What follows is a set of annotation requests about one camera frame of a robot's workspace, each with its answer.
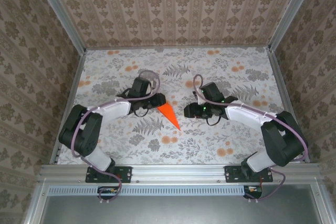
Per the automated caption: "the right gripper thin black cable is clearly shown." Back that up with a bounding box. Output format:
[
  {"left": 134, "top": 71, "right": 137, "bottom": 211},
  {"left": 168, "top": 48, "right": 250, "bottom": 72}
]
[{"left": 205, "top": 115, "right": 223, "bottom": 127}]

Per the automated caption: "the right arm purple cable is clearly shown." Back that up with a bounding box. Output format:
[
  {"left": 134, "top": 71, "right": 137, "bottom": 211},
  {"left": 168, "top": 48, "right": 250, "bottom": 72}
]
[{"left": 193, "top": 74, "right": 310, "bottom": 204}]

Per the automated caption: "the orange paper sheet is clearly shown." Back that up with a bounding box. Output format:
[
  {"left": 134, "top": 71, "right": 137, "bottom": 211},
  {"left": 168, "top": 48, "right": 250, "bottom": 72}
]
[{"left": 158, "top": 103, "right": 182, "bottom": 132}]

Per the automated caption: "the aluminium frame post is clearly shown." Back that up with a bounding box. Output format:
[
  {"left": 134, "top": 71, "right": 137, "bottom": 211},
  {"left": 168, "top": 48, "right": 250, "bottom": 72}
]
[
  {"left": 269, "top": 0, "right": 322, "bottom": 51},
  {"left": 30, "top": 0, "right": 87, "bottom": 55}
]

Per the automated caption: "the left gripper thin black cable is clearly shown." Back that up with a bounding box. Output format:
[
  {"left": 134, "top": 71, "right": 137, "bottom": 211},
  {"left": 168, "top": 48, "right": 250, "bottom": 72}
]
[{"left": 116, "top": 88, "right": 150, "bottom": 118}]

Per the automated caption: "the aluminium frame bar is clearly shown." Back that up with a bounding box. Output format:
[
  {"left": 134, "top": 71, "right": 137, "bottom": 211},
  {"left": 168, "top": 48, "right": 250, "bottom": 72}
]
[
  {"left": 85, "top": 45, "right": 271, "bottom": 51},
  {"left": 49, "top": 50, "right": 87, "bottom": 166},
  {"left": 266, "top": 47, "right": 311, "bottom": 164}
]

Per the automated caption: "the grey metal panel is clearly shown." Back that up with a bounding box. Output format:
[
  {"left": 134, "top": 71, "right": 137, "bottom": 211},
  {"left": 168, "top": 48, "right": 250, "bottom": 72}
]
[{"left": 39, "top": 185, "right": 326, "bottom": 224}]

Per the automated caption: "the long aluminium mounting rail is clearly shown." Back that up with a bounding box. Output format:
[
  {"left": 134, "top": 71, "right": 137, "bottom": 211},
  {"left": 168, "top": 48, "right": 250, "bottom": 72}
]
[{"left": 39, "top": 163, "right": 321, "bottom": 183}]

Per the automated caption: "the black connector box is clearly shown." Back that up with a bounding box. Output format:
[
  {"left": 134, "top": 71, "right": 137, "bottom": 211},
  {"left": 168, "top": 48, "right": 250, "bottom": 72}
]
[
  {"left": 243, "top": 184, "right": 264, "bottom": 200},
  {"left": 97, "top": 186, "right": 122, "bottom": 200}
]

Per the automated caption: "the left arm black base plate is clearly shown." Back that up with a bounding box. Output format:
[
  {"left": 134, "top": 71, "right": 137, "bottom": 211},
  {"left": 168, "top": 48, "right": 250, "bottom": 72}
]
[{"left": 85, "top": 165, "right": 133, "bottom": 184}]

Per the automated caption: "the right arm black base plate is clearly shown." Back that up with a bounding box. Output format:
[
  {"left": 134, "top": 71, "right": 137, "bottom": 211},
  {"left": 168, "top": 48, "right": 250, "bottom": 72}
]
[{"left": 225, "top": 165, "right": 274, "bottom": 183}]

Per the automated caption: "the floral patterned table cover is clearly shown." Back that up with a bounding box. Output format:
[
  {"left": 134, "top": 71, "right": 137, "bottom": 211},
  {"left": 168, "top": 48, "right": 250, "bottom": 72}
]
[{"left": 56, "top": 47, "right": 302, "bottom": 166}]

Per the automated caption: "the gripper thin black cable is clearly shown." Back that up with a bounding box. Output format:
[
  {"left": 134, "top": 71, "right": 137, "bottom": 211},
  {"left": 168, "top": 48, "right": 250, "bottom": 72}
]
[
  {"left": 116, "top": 88, "right": 150, "bottom": 118},
  {"left": 205, "top": 115, "right": 223, "bottom": 127}
]

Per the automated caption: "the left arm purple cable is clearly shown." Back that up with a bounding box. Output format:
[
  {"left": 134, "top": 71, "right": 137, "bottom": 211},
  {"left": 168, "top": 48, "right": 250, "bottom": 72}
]
[{"left": 70, "top": 69, "right": 161, "bottom": 205}]

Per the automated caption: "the grey slotted cable duct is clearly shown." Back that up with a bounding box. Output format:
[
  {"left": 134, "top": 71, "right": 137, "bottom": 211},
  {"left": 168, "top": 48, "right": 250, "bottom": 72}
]
[{"left": 48, "top": 185, "right": 246, "bottom": 197}]

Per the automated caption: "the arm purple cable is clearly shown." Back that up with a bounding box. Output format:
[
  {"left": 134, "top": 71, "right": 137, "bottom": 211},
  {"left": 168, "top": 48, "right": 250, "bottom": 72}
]
[
  {"left": 70, "top": 69, "right": 161, "bottom": 205},
  {"left": 193, "top": 74, "right": 310, "bottom": 204}
]

